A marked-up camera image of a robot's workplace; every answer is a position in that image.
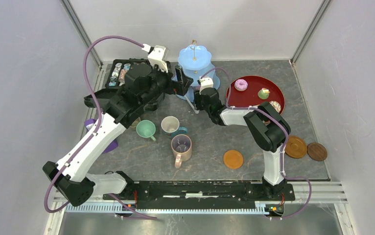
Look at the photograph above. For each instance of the white mug blue handle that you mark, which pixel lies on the white mug blue handle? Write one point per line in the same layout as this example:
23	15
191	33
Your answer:
171	127

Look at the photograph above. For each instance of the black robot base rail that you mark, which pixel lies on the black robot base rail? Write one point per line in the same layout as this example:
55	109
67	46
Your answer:
226	197

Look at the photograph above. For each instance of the black poker chip case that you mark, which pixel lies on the black poker chip case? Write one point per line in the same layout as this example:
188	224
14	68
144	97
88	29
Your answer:
115	79

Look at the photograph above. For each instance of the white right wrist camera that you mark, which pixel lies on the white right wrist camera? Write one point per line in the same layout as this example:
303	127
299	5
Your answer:
205	82

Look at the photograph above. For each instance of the dark brown wooden coaster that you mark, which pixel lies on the dark brown wooden coaster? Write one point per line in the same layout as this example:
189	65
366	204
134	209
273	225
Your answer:
317	151

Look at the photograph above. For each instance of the round red serving tray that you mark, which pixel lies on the round red serving tray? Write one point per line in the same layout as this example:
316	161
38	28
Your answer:
249	97

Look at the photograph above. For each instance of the light orange wooden coaster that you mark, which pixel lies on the light orange wooden coaster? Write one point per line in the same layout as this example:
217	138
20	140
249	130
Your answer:
233	159

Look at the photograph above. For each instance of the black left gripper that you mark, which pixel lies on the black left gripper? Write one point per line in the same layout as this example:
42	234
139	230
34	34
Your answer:
179	87

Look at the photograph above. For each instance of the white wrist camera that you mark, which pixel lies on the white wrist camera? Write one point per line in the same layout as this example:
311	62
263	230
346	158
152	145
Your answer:
157	56
205	82

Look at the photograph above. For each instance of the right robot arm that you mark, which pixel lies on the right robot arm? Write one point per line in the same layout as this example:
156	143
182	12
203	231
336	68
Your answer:
268	128

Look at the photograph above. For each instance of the purple sprinkled donut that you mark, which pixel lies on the purple sprinkled donut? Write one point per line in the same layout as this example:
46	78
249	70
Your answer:
241	85

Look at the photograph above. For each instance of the small olive green cup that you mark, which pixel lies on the small olive green cup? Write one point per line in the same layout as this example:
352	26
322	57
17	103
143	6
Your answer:
135	123

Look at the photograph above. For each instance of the blue three-tier cake stand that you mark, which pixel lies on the blue three-tier cake stand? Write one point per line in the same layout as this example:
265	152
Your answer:
195	61

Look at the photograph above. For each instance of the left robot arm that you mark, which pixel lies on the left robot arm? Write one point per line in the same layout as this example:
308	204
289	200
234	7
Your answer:
143	84

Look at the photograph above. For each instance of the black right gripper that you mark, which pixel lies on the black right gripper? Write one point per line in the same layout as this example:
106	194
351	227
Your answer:
197	98

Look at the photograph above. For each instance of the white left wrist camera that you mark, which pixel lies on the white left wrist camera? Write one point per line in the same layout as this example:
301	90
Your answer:
157	56

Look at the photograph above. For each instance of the green mousse cake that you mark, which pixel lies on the green mousse cake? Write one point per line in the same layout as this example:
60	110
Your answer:
264	93

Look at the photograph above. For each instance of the white chocolate drizzled donut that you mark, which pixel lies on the white chocolate drizzled donut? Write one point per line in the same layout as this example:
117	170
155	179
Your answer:
276	105

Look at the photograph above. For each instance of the rose gold marble mug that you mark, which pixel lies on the rose gold marble mug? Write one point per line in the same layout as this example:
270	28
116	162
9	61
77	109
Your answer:
182	149

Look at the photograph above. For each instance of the mint green cup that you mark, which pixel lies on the mint green cup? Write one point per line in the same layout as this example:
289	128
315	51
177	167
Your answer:
146	129

